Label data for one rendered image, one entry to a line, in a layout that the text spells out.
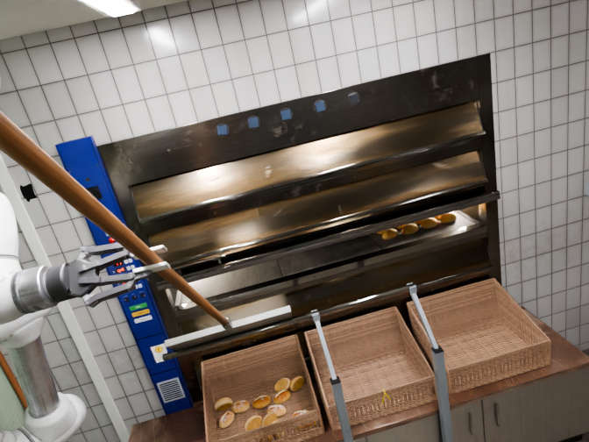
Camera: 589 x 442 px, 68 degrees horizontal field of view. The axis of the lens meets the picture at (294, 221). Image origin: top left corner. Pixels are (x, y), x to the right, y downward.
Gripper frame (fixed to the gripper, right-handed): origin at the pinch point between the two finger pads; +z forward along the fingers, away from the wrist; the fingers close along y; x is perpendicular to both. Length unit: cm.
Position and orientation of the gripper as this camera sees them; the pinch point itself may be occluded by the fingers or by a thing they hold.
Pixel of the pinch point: (150, 260)
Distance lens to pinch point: 96.6
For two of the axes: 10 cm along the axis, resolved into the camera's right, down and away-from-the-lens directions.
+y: 2.6, 9.0, -3.5
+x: -0.1, -3.6, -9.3
